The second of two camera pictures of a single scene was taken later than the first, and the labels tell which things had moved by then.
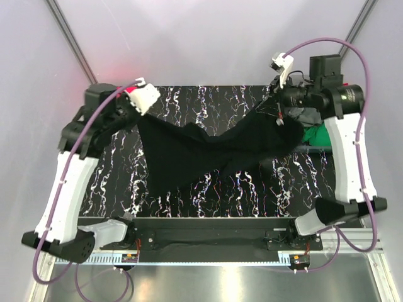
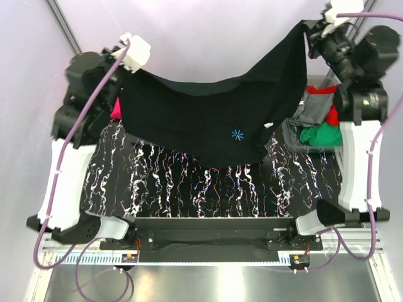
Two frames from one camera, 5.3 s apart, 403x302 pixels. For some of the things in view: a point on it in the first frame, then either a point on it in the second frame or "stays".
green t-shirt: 316,134 stays
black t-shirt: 177,158 to 215,125
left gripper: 124,99 to 108,58
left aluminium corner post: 67,34 stays
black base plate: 218,240 stays
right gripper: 274,104 to 315,41
